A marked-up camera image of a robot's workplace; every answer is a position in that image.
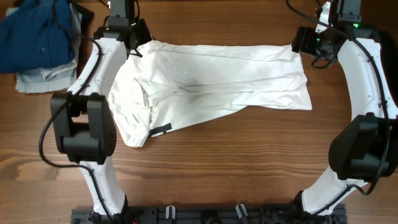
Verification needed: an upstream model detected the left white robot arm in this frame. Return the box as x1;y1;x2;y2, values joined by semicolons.
47;19;152;223

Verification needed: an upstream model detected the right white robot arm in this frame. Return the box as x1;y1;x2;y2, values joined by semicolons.
289;22;397;220

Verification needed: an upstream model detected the black garment at right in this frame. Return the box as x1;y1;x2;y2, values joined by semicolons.
379;30;397;105

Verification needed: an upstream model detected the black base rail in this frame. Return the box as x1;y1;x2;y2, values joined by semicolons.
70;204;348;224

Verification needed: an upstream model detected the white t-shirt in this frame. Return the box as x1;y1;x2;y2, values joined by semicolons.
108;40;312;147

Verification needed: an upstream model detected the folded blue shirt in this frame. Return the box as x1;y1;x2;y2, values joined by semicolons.
1;0;75;73

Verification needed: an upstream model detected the folded light blue garment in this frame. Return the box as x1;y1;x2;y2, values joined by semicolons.
6;1;83;93

